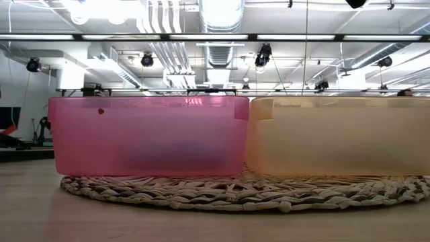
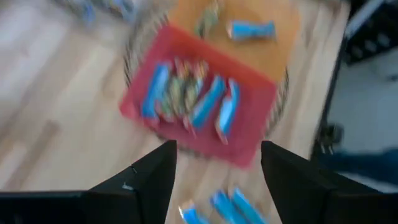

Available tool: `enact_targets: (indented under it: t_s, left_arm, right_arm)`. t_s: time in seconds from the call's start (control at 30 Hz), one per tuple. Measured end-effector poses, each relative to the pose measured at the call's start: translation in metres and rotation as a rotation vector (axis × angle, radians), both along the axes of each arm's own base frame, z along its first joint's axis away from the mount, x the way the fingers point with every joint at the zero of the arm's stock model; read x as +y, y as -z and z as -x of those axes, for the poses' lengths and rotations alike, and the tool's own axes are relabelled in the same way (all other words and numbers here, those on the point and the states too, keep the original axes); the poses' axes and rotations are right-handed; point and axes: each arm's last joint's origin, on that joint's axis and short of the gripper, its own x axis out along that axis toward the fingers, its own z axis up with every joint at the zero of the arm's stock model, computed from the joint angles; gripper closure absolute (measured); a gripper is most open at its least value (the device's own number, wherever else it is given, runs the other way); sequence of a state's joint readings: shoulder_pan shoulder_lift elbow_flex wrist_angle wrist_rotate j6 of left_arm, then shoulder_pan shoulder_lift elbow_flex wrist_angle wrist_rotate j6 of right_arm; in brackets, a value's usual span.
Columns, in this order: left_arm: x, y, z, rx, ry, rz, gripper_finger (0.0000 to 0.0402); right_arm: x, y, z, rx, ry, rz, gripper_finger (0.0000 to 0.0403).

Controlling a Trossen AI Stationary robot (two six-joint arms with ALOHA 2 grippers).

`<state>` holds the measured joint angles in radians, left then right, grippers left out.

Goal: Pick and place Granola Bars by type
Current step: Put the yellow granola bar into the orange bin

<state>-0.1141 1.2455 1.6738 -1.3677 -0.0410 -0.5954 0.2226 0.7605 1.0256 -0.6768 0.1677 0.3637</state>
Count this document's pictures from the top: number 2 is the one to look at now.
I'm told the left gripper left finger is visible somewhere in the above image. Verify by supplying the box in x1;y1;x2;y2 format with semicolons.
88;139;178;224

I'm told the multicoloured granola bar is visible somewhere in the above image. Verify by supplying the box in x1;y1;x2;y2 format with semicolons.
183;59;210;131

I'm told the round woven placemat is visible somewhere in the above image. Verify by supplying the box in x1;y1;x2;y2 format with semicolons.
123;6;292;156

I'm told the black aluminium table frame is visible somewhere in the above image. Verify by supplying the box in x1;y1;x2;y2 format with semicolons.
310;36;348;160

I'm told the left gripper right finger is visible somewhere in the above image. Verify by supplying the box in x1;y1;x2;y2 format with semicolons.
260;141;338;224

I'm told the small black bracket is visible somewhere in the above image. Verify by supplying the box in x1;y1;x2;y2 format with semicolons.
319;123;345;156

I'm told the brown snack bar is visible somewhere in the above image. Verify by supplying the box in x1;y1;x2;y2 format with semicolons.
194;0;222;39

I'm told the orange translucent plastic bin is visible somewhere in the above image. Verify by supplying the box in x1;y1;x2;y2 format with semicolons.
167;0;301;83

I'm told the pink translucent plastic bin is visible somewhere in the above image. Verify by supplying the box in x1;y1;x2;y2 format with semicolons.
119;24;279;170

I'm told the blue granola bar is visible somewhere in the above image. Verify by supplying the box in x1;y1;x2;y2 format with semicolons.
215;79;241;146
189;76;226;131
210;189;243;224
226;19;277;42
141;62;172;121
178;201;208;224
231;185;271;224

